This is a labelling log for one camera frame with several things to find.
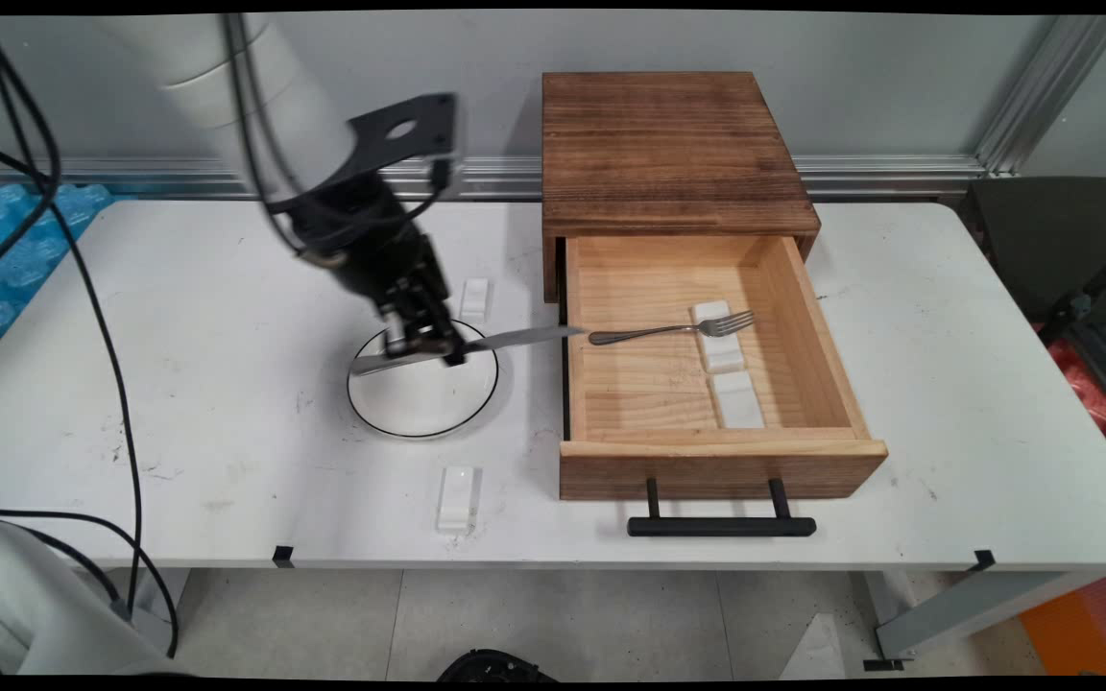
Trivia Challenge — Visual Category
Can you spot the black round object on floor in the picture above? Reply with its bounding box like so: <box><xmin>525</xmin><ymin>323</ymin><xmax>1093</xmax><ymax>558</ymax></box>
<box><xmin>435</xmin><ymin>649</ymin><xmax>559</xmax><ymax>683</ymax></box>

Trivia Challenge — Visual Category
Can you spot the silver table knife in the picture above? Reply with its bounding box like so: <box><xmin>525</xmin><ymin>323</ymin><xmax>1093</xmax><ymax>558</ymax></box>
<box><xmin>350</xmin><ymin>325</ymin><xmax>586</xmax><ymax>377</ymax></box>

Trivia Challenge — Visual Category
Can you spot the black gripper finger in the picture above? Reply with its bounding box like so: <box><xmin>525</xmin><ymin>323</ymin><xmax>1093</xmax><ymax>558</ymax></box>
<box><xmin>380</xmin><ymin>296</ymin><xmax>421</xmax><ymax>358</ymax></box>
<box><xmin>417</xmin><ymin>284</ymin><xmax>469</xmax><ymax>369</ymax></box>

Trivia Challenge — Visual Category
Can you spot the light wooden drawer black handle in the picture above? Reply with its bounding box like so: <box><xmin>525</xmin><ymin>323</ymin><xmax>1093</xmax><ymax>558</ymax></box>
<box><xmin>557</xmin><ymin>234</ymin><xmax>890</xmax><ymax>538</ymax></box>

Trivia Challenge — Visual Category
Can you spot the horizontal aluminium frame rail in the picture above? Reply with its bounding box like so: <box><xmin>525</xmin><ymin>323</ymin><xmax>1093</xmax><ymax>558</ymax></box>
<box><xmin>0</xmin><ymin>154</ymin><xmax>988</xmax><ymax>203</ymax></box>

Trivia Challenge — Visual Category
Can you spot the orange box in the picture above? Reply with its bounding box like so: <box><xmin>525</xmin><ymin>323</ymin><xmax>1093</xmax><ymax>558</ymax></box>
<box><xmin>1020</xmin><ymin>572</ymin><xmax>1106</xmax><ymax>677</ymax></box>

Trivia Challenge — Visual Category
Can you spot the red plastic bag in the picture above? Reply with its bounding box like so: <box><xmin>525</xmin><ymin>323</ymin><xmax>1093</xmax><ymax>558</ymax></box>
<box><xmin>1031</xmin><ymin>322</ymin><xmax>1106</xmax><ymax>481</ymax></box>

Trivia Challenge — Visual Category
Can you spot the silver metal fork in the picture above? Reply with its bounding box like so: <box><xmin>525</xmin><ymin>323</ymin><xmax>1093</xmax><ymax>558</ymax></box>
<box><xmin>589</xmin><ymin>309</ymin><xmax>757</xmax><ymax>347</ymax></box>

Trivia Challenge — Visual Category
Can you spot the black stand with blue knob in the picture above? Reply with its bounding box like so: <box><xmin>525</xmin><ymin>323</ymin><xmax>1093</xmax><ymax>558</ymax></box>
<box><xmin>1038</xmin><ymin>235</ymin><xmax>1106</xmax><ymax>348</ymax></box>

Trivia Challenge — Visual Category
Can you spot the slanted aluminium frame post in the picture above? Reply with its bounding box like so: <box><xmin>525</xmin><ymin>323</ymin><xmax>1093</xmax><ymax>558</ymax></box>
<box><xmin>974</xmin><ymin>13</ymin><xmax>1106</xmax><ymax>177</ymax></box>

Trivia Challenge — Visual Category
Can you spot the black cable bundle on arm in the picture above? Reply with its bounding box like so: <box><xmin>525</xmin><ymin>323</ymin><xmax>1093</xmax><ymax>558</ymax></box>
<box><xmin>219</xmin><ymin>13</ymin><xmax>448</xmax><ymax>265</ymax></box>

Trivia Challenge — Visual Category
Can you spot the dark brown wooden cabinet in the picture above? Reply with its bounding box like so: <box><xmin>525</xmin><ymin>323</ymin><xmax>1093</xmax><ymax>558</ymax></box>
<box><xmin>541</xmin><ymin>71</ymin><xmax>822</xmax><ymax>304</ymax></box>

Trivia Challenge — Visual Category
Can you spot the black wrist mounting bracket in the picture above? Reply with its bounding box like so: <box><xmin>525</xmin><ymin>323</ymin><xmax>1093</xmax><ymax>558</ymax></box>
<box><xmin>347</xmin><ymin>92</ymin><xmax>461</xmax><ymax>180</ymax></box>

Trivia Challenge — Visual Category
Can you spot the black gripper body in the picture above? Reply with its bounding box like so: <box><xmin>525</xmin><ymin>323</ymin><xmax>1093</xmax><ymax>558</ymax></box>
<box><xmin>296</xmin><ymin>178</ymin><xmax>454</xmax><ymax>323</ymax></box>

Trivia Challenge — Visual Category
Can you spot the white plate with black rim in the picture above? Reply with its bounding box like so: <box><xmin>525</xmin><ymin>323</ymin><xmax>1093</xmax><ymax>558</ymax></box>
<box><xmin>347</xmin><ymin>319</ymin><xmax>501</xmax><ymax>441</ymax></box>

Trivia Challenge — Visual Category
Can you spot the white cutlery rest block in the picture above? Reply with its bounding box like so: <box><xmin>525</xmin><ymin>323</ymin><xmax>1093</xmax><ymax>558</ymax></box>
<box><xmin>690</xmin><ymin>299</ymin><xmax>747</xmax><ymax>375</ymax></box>
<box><xmin>458</xmin><ymin>277</ymin><xmax>492</xmax><ymax>323</ymax></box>
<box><xmin>710</xmin><ymin>370</ymin><xmax>766</xmax><ymax>430</ymax></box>
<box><xmin>435</xmin><ymin>465</ymin><xmax>481</xmax><ymax>534</ymax></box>

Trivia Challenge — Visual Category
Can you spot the blue bubble foam sheet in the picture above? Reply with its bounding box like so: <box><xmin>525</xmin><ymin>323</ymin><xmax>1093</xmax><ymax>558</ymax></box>
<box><xmin>0</xmin><ymin>182</ymin><xmax>114</xmax><ymax>380</ymax></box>

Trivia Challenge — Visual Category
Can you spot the grey table leg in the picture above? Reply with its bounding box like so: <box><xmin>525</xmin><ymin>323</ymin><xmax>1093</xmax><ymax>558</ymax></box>
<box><xmin>862</xmin><ymin>570</ymin><xmax>1096</xmax><ymax>665</ymax></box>

